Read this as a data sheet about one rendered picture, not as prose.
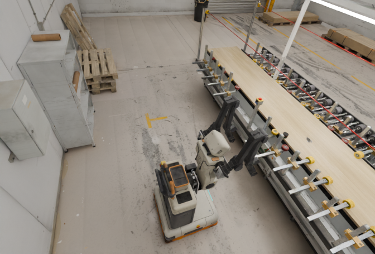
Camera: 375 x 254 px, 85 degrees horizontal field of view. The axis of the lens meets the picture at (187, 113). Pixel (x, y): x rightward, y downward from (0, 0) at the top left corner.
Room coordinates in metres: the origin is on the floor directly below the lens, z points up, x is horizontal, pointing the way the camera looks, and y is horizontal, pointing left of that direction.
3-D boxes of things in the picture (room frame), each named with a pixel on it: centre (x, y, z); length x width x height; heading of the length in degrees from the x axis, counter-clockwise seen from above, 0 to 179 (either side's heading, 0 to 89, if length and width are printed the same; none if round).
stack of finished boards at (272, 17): (9.61, -4.05, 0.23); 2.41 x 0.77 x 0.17; 114
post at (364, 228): (0.66, -1.46, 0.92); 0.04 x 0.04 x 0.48; 22
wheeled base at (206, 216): (1.12, -0.08, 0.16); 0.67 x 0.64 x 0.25; 113
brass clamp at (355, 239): (0.64, -1.46, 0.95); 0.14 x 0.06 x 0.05; 22
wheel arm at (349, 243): (0.62, -1.45, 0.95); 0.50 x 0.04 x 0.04; 112
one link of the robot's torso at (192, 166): (1.24, -0.21, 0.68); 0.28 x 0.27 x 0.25; 23
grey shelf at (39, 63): (2.32, 1.81, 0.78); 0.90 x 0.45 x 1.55; 22
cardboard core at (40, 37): (2.42, 1.86, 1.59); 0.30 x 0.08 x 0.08; 112
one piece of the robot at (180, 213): (1.08, 0.01, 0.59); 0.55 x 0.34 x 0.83; 23
